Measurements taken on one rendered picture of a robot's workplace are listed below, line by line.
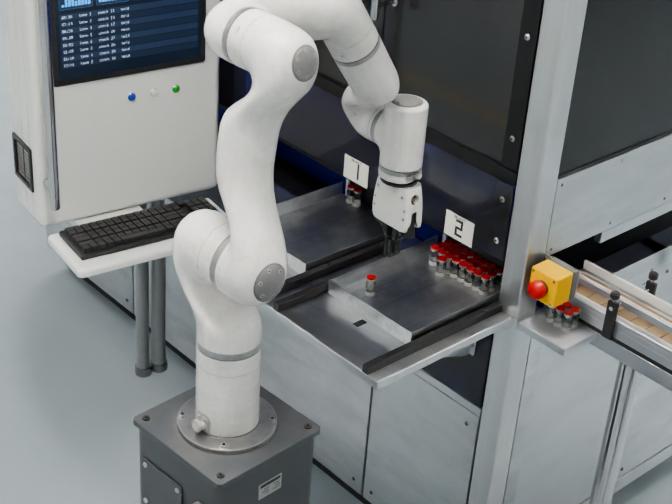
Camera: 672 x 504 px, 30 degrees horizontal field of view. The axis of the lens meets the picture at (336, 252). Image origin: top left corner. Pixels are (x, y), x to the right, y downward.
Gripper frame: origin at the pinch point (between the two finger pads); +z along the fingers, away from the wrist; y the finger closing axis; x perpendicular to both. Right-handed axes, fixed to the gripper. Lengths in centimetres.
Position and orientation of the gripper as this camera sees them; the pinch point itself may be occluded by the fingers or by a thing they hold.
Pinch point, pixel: (392, 245)
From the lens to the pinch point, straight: 252.3
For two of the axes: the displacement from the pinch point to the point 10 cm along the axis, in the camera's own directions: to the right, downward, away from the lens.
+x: -7.5, 2.9, -5.9
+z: -0.6, 8.6, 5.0
